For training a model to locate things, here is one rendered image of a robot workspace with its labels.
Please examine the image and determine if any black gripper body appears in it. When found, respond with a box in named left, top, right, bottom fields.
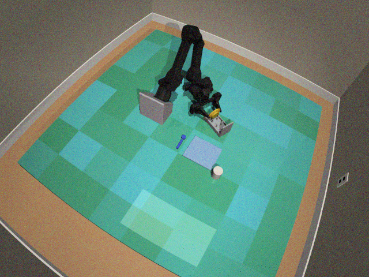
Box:
left=190, top=91, right=222, bottom=114

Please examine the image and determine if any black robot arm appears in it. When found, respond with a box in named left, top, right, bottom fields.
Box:
left=154, top=25, right=213, bottom=102

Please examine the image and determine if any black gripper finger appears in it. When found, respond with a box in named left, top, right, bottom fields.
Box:
left=195, top=105, right=210, bottom=118
left=213, top=97, right=221, bottom=113

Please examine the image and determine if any yellow round plate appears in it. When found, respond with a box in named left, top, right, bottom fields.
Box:
left=209, top=108, right=220, bottom=118

